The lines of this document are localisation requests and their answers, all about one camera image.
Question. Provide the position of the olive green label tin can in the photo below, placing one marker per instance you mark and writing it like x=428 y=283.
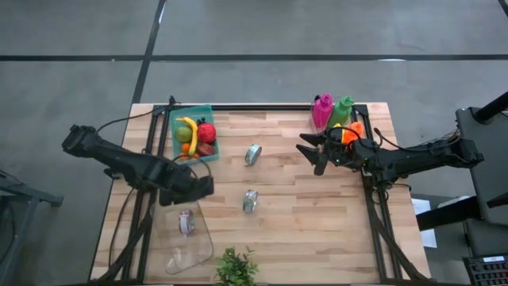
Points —
x=250 y=201

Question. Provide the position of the black flat panel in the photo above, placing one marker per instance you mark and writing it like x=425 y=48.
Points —
x=484 y=175

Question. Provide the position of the green leafy plant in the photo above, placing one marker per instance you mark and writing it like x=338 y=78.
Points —
x=236 y=268

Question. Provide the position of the grey metal table stand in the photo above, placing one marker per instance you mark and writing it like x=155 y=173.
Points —
x=24 y=194

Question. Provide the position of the parts organizer tray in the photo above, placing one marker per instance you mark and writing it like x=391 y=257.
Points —
x=488 y=272

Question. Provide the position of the red label tin can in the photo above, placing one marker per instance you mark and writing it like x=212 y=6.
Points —
x=186 y=221

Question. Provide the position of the white green label tin can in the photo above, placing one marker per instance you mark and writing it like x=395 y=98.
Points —
x=253 y=154

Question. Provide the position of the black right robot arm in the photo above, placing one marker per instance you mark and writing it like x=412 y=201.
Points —
x=428 y=155

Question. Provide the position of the white paper sheet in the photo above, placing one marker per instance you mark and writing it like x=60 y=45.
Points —
x=426 y=222

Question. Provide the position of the dark red apple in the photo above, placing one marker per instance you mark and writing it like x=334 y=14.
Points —
x=205 y=149

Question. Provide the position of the bright red apple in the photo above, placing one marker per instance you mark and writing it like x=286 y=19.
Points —
x=206 y=132

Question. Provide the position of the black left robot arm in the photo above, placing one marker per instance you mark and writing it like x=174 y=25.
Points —
x=119 y=157

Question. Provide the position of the black aluminium rig frame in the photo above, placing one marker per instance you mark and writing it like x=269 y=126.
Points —
x=258 y=107

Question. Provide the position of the yellow banana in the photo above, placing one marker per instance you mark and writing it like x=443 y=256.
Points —
x=193 y=135

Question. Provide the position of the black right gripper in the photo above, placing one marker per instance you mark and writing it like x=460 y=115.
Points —
x=349 y=155

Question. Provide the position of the green plastic bottle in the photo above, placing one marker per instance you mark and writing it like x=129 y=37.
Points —
x=340 y=112

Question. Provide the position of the orange plastic bottle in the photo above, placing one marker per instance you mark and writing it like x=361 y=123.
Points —
x=352 y=133

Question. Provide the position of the teal plastic bin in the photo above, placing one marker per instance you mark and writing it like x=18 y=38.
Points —
x=174 y=115

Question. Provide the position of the yellow plastic bottle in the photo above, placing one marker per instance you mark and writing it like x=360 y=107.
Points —
x=337 y=126

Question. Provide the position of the pink plastic bottle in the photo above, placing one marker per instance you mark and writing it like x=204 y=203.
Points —
x=322 y=111

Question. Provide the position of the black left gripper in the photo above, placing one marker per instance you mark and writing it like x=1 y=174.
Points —
x=186 y=188

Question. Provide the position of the clear plastic bin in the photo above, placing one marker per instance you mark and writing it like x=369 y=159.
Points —
x=317 y=133
x=186 y=246

